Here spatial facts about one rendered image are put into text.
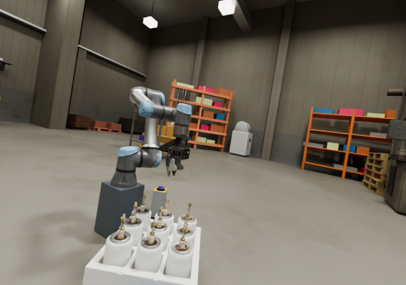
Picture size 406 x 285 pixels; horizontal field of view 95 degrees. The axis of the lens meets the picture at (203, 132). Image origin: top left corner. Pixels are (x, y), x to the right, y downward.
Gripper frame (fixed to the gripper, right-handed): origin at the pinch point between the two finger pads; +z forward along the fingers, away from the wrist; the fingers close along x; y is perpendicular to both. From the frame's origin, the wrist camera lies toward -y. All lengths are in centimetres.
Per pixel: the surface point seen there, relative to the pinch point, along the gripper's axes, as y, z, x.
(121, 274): 9.1, 29.0, -30.8
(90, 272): -0.2, 29.9, -35.8
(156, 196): -13.3, 18.2, 8.2
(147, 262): 14.6, 25.6, -24.5
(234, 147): -173, 17, 596
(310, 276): 70, 46, 48
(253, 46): -188, -404, 678
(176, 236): 15.2, 22.6, -9.4
